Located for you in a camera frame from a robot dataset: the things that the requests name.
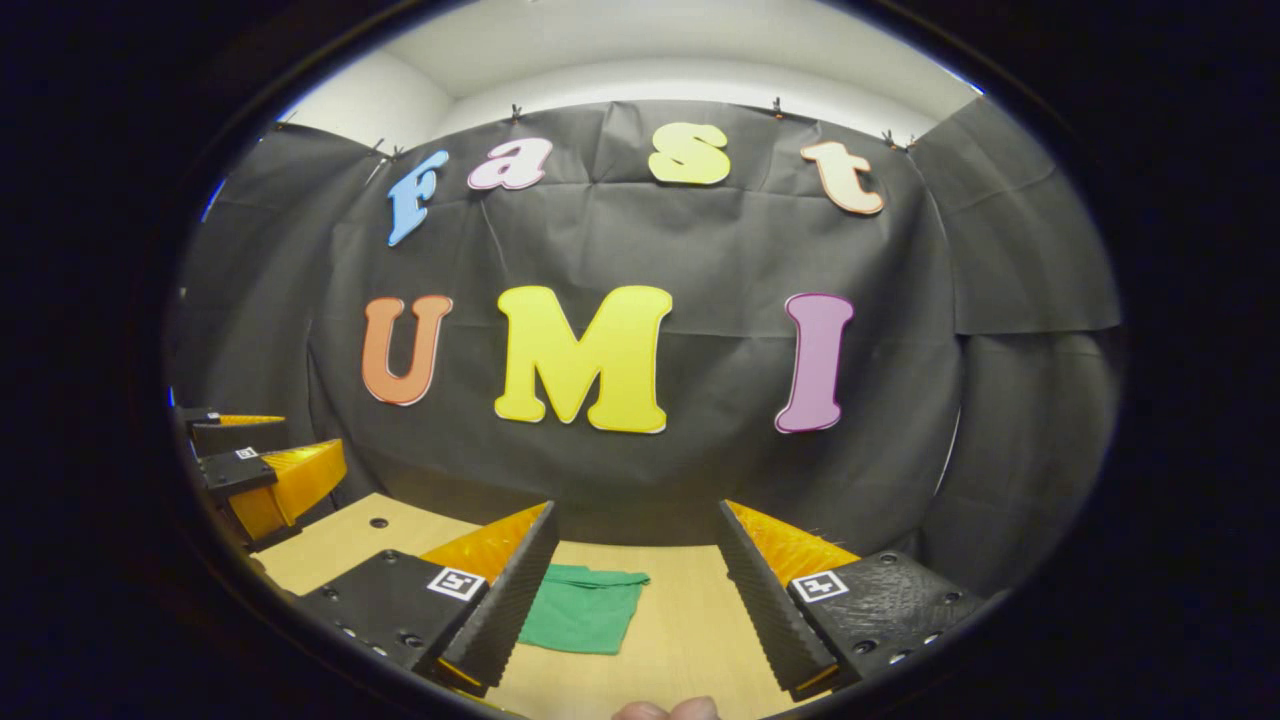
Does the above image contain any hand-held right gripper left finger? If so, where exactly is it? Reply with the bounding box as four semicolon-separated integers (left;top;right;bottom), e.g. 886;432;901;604
298;500;561;699

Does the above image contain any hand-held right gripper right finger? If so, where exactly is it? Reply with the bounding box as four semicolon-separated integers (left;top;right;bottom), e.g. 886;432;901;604
716;499;986;701

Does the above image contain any green T-shirt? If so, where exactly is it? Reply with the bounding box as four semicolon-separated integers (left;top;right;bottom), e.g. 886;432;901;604
518;564;652;657

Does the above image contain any black backdrop cloth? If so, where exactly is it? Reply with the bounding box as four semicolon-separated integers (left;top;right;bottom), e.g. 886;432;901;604
170;97;1123;599

